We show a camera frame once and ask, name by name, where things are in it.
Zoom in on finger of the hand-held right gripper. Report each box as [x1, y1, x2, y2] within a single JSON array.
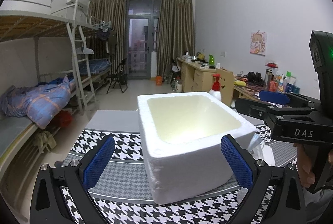
[[235, 98, 316, 125], [259, 90, 322, 110]]

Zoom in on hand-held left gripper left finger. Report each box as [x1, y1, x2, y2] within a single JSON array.
[[30, 135, 116, 224]]

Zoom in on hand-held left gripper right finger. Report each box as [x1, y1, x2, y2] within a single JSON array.
[[221, 134, 307, 224]]

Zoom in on white foam box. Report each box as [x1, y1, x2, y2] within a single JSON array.
[[137, 92, 257, 205]]

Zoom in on person's right hand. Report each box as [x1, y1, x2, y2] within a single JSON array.
[[293, 143, 316, 189]]

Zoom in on group of toiletry bottles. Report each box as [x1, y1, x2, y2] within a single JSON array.
[[264, 63, 300, 95]]

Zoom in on desk with patterned cloth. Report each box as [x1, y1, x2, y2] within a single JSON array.
[[233, 75, 288, 108]]

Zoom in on black headphones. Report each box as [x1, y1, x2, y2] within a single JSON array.
[[247, 71, 265, 84]]

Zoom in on black white houndstooth mat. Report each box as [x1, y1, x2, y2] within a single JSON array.
[[53, 124, 299, 224]]

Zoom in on wooden chair with smiley cutout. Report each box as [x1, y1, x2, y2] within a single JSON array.
[[201, 68, 234, 107]]

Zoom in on white pump bottle red cap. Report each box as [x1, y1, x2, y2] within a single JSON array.
[[209, 73, 222, 102]]

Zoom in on red cloth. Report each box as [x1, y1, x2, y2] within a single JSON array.
[[53, 110, 73, 131]]

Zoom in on beige cloth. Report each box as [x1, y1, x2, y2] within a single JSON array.
[[34, 130, 57, 153]]

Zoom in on light wooden desk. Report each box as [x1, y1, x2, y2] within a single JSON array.
[[177, 57, 209, 93]]

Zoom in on blue orange checked blanket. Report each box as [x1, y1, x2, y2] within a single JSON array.
[[0, 75, 78, 130]]

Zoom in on group of floor bottles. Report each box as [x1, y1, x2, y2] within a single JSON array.
[[170, 76, 183, 92]]

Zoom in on black folding chair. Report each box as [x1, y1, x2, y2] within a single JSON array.
[[106, 58, 129, 94]]

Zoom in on white bunk bed ladder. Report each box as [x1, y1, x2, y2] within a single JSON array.
[[66, 22, 98, 115]]

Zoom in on blue checked bedding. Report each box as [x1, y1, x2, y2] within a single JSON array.
[[78, 58, 111, 76]]

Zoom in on brown curtain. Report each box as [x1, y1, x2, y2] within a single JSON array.
[[156, 0, 196, 78], [88, 0, 127, 79]]

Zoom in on glass balcony door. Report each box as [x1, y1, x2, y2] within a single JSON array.
[[126, 0, 161, 80]]

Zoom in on white metal bunk bed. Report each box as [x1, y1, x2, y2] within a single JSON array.
[[75, 15, 113, 95], [0, 0, 99, 174]]

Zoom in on white air conditioner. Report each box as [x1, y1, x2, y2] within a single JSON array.
[[66, 0, 88, 12]]

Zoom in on cartoon wall poster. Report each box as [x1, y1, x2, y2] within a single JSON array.
[[250, 31, 268, 56]]

